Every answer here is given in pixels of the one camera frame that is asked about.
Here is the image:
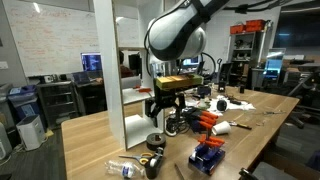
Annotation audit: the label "black drawer cabinet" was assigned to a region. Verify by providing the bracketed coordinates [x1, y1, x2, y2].
[35, 80, 80, 129]

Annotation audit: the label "blue recycling bin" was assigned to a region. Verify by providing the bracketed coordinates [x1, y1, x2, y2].
[7, 84, 42, 122]

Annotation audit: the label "clear plastic bottle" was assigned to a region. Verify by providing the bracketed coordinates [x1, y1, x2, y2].
[104, 159, 146, 179]

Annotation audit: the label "small orange object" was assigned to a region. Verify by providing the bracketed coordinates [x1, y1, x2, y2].
[134, 86, 153, 94]

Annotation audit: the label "black office chair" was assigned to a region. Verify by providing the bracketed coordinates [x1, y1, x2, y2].
[286, 71, 320, 129]

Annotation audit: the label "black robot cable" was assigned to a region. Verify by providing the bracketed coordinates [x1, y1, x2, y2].
[143, 18, 152, 78]

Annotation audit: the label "black chair with grey seat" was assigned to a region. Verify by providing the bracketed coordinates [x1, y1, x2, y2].
[238, 151, 320, 180]

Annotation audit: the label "black cylinder speaker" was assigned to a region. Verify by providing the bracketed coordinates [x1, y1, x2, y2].
[216, 98, 228, 113]

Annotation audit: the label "yellow black handled pliers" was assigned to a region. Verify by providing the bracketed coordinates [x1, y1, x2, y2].
[229, 120, 253, 131]

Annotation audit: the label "white air purifier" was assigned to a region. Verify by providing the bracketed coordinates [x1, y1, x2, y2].
[15, 114, 47, 152]

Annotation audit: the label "white paper sheets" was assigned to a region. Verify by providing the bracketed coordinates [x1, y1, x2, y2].
[184, 94, 257, 118]

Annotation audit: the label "lit computer monitor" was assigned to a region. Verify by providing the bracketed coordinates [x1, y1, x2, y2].
[80, 52, 103, 72]

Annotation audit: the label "small lit monitor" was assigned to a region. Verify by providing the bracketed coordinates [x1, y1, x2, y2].
[181, 55, 201, 68]

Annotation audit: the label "blue box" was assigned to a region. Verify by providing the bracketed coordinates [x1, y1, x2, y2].
[182, 113, 205, 134]

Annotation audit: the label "wall whiteboard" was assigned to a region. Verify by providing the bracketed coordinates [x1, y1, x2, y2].
[3, 0, 139, 78]

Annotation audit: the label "black tape dispenser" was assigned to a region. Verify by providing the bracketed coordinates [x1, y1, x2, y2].
[144, 147, 165, 180]

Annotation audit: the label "small metal tool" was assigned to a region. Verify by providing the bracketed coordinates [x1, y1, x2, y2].
[263, 109, 284, 116]

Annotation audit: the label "seated person in maroon top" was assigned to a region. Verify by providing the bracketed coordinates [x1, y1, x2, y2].
[118, 49, 136, 79]

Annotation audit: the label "open laptop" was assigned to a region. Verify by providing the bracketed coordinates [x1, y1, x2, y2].
[71, 70, 92, 85]

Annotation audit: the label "tall lit monitor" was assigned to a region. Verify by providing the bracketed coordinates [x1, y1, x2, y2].
[264, 48, 287, 79]

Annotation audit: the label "flat black box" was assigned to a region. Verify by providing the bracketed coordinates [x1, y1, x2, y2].
[181, 105, 203, 118]

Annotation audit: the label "blue hex key stand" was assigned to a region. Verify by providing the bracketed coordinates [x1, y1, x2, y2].
[188, 143, 226, 177]

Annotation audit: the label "white paper cup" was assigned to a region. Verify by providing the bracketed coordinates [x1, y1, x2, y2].
[211, 120, 232, 136]

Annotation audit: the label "black cable bundle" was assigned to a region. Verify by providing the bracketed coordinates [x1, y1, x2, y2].
[164, 111, 193, 138]

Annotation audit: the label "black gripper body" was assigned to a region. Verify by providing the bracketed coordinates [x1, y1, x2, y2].
[153, 88, 184, 109]

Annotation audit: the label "dark office desk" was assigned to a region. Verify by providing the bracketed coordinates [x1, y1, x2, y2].
[74, 79, 108, 116]

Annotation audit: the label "tall orange T-handle hex key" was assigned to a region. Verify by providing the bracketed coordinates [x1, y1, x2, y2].
[199, 110, 220, 141]
[199, 115, 217, 141]
[198, 120, 214, 141]

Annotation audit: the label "metal storage rack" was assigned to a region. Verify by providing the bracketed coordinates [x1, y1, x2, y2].
[228, 31, 264, 89]

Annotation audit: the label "black duct tape roll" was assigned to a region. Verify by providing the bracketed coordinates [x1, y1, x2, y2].
[146, 132, 167, 152]

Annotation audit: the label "short orange T-handle hex key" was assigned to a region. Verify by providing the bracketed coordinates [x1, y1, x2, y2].
[208, 135, 226, 145]
[203, 140, 223, 149]
[198, 133, 208, 145]

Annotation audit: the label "orange storage bin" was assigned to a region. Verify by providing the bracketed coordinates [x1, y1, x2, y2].
[245, 19, 267, 33]
[229, 23, 247, 35]

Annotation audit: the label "grey trash bin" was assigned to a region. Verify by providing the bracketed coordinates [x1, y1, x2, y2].
[0, 83, 17, 131]

